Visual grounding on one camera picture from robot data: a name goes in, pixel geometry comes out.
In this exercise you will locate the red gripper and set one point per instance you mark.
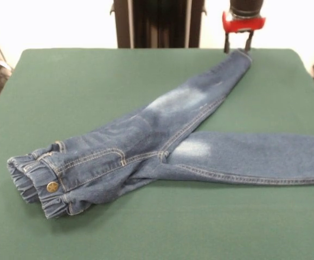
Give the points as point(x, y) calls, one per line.
point(243, 25)

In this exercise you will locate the blue denim jeans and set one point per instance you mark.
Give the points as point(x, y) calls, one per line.
point(159, 140)

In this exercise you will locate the dark green table cloth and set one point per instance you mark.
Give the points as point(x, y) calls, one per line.
point(91, 89)

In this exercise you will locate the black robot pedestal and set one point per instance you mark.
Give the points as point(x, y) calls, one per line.
point(156, 27)

